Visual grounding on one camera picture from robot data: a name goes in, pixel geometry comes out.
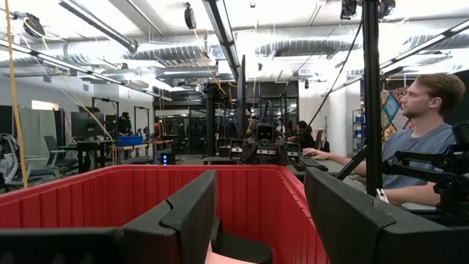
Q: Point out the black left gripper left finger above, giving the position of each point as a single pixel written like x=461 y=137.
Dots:
x=176 y=227

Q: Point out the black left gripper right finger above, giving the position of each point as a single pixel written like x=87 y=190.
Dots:
x=359 y=234

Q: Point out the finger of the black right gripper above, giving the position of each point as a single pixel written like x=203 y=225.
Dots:
x=253 y=155
x=276 y=155

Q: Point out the red plastic bin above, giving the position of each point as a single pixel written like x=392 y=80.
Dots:
x=110 y=194

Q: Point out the blue plastic bin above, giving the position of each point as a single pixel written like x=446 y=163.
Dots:
x=130 y=141

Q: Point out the person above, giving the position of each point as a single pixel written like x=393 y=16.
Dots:
x=421 y=143
x=306 y=137
x=124 y=126

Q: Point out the black keyboard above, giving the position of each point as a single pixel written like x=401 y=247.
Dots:
x=311 y=163

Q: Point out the black room pillar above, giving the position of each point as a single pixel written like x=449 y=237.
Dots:
x=210 y=121

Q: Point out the black flat panel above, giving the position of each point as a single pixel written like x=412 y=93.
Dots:
x=242 y=95

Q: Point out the dark desk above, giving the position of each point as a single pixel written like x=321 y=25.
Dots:
x=337 y=166

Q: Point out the computer tower blue lights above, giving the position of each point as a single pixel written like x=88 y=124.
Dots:
x=167 y=158

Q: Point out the wooden table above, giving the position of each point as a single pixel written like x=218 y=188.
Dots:
x=154 y=143

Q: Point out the shelf with blue boxes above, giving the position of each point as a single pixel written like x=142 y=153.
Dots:
x=359 y=128

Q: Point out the black ceiling track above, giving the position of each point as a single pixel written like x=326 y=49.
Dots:
x=223 y=36

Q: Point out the black table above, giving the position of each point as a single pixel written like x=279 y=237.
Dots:
x=91 y=144

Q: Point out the colourful patterned panel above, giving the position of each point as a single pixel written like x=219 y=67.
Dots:
x=394 y=110

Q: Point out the black monitor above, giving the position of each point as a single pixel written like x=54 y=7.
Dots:
x=87 y=124

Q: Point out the grey office chair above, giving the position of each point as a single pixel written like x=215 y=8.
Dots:
x=55 y=150

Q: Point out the black mounted device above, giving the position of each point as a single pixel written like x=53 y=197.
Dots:
x=387 y=8
x=348 y=9

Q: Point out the green fabric curtain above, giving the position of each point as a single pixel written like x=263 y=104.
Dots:
x=34 y=128

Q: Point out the white office chair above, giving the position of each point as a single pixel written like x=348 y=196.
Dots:
x=9 y=157

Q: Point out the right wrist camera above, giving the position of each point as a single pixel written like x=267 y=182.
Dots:
x=265 y=132

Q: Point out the black vertical frame post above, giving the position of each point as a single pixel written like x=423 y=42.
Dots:
x=372 y=91

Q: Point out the silver ventilation duct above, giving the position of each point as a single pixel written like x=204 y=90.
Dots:
x=165 y=53

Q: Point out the long ceiling light rail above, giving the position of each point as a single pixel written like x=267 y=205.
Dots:
x=403 y=55

